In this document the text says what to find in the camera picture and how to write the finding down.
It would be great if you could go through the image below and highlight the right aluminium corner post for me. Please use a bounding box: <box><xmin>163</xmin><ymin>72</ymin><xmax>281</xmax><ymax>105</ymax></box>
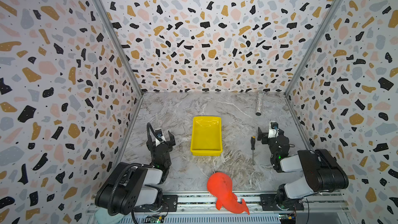
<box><xmin>284</xmin><ymin>0</ymin><xmax>343</xmax><ymax>98</ymax></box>

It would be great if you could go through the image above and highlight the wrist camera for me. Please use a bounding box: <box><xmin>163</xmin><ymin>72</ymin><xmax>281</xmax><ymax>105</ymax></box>
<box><xmin>154</xmin><ymin>129</ymin><xmax>164</xmax><ymax>146</ymax></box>
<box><xmin>268</xmin><ymin>122</ymin><xmax>279</xmax><ymax>139</ymax></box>

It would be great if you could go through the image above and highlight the aluminium mounting rail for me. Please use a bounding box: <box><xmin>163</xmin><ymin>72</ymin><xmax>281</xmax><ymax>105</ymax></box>
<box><xmin>84</xmin><ymin>191</ymin><xmax>353</xmax><ymax>224</ymax></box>

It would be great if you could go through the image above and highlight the aluminium corner post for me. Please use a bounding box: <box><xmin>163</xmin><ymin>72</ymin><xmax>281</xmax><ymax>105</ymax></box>
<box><xmin>92</xmin><ymin>0</ymin><xmax>143</xmax><ymax>98</ymax></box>
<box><xmin>284</xmin><ymin>0</ymin><xmax>343</xmax><ymax>98</ymax></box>

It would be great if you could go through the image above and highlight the red plush toy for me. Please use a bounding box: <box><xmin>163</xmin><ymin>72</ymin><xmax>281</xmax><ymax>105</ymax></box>
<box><xmin>207</xmin><ymin>172</ymin><xmax>250</xmax><ymax>215</ymax></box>

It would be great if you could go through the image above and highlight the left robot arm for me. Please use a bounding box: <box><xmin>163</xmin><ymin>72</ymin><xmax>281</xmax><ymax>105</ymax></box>
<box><xmin>95</xmin><ymin>130</ymin><xmax>176</xmax><ymax>216</ymax></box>

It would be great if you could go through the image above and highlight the yellow plastic bin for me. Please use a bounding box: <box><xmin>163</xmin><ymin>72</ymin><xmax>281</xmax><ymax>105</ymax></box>
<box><xmin>190</xmin><ymin>116</ymin><xmax>223</xmax><ymax>156</ymax></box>

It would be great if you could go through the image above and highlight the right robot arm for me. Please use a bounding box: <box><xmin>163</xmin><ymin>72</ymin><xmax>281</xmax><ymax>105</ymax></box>
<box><xmin>257</xmin><ymin>122</ymin><xmax>349</xmax><ymax>211</ymax></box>

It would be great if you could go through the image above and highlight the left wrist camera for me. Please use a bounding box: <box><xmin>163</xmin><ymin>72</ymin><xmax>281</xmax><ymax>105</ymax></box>
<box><xmin>154</xmin><ymin>129</ymin><xmax>164</xmax><ymax>146</ymax></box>

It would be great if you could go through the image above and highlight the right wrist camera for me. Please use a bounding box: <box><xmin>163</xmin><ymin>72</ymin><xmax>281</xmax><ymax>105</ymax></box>
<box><xmin>268</xmin><ymin>122</ymin><xmax>279</xmax><ymax>139</ymax></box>

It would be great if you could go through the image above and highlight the black yellow deli screwdriver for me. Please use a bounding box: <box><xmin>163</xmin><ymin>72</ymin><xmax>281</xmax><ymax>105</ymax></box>
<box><xmin>250</xmin><ymin>136</ymin><xmax>256</xmax><ymax>165</ymax></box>

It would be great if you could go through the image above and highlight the left aluminium corner post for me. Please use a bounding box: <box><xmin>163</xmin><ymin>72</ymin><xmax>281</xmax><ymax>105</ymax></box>
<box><xmin>92</xmin><ymin>0</ymin><xmax>143</xmax><ymax>98</ymax></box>

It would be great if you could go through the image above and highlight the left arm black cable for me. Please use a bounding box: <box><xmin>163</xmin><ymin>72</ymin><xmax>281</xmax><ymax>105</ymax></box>
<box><xmin>107</xmin><ymin>162</ymin><xmax>151</xmax><ymax>216</ymax></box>

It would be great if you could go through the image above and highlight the glittery silver cylinder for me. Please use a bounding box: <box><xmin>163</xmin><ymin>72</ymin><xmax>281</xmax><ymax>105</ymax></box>
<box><xmin>256</xmin><ymin>92</ymin><xmax>264</xmax><ymax>116</ymax></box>

